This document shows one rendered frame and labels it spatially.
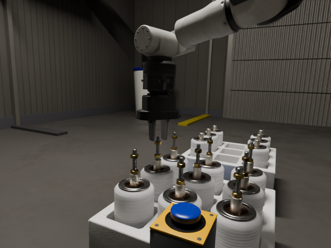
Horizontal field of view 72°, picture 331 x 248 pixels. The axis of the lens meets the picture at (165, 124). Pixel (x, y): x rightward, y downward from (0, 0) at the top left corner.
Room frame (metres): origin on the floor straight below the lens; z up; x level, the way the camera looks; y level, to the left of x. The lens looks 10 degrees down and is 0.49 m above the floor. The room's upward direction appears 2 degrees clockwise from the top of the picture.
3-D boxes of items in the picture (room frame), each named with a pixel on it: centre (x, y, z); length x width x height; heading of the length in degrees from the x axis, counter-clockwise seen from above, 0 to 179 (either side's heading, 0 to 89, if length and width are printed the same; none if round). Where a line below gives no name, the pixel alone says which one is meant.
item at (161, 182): (0.62, 0.02, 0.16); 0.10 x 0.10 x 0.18
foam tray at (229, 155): (1.07, -0.32, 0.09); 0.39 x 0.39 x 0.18; 64
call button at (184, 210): (0.28, -0.03, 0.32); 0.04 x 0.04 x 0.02
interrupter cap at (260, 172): (0.63, -0.24, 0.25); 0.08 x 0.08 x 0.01
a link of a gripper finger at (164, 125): (0.63, 0.00, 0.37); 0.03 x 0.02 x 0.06; 29
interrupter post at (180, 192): (0.46, -0.04, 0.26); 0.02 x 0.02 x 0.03
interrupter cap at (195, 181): (0.57, -0.09, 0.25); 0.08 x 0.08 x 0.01
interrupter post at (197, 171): (0.57, -0.09, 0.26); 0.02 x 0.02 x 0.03
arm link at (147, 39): (0.62, 0.04, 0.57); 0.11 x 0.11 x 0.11; 47
